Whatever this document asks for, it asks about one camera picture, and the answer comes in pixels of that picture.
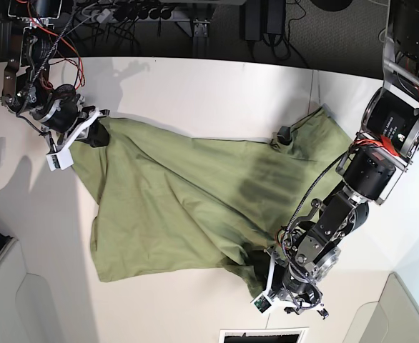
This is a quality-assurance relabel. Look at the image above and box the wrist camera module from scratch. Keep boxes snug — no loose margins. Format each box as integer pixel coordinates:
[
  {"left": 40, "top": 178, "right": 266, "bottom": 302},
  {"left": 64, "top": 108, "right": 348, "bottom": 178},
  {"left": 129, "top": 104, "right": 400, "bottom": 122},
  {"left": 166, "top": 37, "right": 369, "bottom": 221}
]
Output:
[
  {"left": 252, "top": 293, "right": 277, "bottom": 316},
  {"left": 46, "top": 150, "right": 74, "bottom": 171}
]

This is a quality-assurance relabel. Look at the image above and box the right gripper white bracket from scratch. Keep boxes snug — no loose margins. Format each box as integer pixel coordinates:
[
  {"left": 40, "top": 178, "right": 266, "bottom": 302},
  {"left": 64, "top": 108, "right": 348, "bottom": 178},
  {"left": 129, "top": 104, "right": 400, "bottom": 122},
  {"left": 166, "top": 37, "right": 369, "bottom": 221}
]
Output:
[{"left": 34, "top": 101, "right": 111, "bottom": 158}]

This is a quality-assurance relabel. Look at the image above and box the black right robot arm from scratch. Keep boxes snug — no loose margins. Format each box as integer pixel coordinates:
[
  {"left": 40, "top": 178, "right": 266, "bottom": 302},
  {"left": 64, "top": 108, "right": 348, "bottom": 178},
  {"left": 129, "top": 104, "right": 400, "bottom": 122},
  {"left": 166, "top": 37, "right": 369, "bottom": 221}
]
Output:
[{"left": 0, "top": 1, "right": 110, "bottom": 153}]

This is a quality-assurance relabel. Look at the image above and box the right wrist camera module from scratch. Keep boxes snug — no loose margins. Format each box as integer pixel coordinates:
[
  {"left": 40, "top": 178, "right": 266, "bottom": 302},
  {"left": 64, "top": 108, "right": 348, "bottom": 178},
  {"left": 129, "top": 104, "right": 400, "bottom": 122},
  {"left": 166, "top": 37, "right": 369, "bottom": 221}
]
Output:
[{"left": 46, "top": 150, "right": 74, "bottom": 171}]

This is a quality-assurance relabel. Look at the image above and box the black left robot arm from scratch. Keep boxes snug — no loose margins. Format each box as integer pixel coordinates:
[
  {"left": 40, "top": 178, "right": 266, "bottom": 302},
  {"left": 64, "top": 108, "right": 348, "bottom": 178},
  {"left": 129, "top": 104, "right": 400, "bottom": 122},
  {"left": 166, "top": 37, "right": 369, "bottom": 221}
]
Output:
[{"left": 252, "top": 1, "right": 419, "bottom": 317}]

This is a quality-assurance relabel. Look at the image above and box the black box under table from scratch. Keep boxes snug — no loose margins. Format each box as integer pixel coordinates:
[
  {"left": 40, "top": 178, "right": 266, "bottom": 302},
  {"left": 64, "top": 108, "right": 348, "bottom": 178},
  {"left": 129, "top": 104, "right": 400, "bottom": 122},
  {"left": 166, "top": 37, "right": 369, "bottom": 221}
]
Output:
[{"left": 240, "top": 0, "right": 286, "bottom": 41}]

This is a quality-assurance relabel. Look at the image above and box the green t-shirt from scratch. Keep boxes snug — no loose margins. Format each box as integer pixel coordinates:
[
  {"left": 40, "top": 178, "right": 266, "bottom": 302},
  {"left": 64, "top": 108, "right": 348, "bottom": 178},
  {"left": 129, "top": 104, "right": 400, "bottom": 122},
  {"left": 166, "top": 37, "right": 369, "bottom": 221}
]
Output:
[{"left": 71, "top": 109, "right": 351, "bottom": 296}]

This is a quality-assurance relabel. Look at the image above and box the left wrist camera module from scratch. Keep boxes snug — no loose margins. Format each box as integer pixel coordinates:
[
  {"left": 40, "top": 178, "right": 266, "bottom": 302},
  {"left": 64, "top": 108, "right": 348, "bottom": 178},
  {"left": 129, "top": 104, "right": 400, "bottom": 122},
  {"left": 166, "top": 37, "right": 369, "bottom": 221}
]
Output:
[{"left": 252, "top": 293, "right": 277, "bottom": 316}]

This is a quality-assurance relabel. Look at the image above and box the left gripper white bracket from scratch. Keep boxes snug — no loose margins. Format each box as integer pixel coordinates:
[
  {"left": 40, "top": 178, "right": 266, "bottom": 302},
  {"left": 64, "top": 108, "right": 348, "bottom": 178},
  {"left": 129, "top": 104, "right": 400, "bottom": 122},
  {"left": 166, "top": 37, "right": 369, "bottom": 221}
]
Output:
[{"left": 262, "top": 247, "right": 329, "bottom": 317}]

